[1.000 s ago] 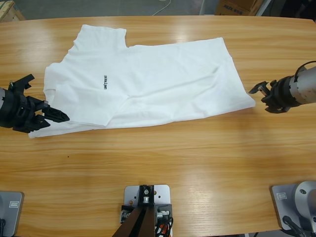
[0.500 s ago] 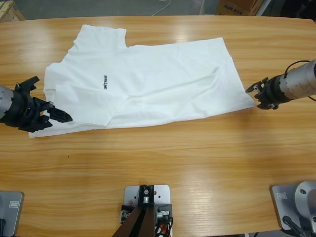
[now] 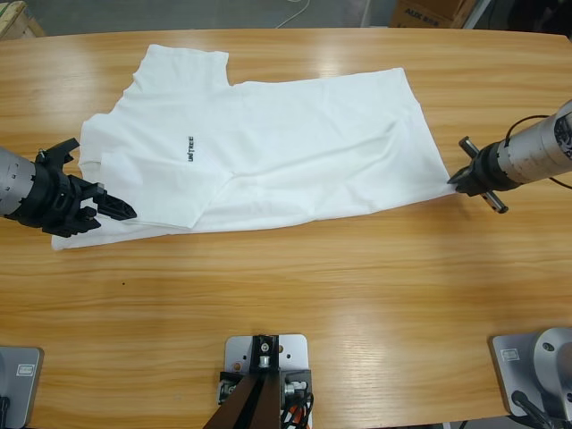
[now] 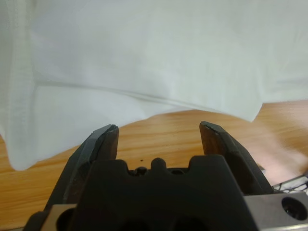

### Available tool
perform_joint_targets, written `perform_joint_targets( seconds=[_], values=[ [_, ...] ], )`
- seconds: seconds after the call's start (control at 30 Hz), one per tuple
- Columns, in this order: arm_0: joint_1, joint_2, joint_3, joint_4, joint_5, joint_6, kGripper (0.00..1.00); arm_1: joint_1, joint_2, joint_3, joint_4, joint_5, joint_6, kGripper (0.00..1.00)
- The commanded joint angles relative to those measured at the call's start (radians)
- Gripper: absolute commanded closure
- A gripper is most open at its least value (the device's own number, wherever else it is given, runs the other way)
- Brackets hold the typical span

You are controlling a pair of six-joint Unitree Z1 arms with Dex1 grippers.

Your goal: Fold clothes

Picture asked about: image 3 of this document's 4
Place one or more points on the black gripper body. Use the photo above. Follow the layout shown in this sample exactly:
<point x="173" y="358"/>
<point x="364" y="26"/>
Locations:
<point x="58" y="201"/>
<point x="487" y="172"/>

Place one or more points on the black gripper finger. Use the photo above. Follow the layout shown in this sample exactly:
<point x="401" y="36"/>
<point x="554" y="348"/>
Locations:
<point x="90" y="219"/>
<point x="465" y="189"/>
<point x="462" y="178"/>
<point x="116" y="207"/>

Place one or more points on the white Unitree t-shirt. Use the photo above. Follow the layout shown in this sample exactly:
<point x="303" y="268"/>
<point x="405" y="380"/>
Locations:
<point x="290" y="156"/>

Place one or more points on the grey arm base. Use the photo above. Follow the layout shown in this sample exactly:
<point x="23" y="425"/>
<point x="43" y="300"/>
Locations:
<point x="24" y="389"/>
<point x="514" y="357"/>

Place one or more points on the brown cardboard box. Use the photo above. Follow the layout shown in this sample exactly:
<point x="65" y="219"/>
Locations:
<point x="424" y="13"/>

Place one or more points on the white mounting block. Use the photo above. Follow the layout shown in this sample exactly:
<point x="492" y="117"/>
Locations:
<point x="295" y="353"/>

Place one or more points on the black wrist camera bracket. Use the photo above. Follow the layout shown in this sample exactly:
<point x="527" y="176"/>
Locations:
<point x="58" y="149"/>

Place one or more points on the white metal frame bar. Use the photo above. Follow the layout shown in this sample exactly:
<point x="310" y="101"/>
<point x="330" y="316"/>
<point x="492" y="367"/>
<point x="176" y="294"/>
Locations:
<point x="477" y="14"/>

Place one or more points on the black corner bracket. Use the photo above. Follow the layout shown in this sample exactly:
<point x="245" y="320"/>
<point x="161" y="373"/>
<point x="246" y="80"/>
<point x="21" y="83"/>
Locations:
<point x="297" y="384"/>
<point x="228" y="386"/>

